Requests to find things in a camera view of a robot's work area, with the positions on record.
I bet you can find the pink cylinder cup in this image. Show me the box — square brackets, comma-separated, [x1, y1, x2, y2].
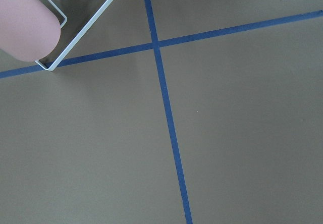
[1, 0, 61, 62]

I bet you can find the white wire rack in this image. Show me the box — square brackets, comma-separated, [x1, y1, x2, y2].
[35, 0, 114, 71]

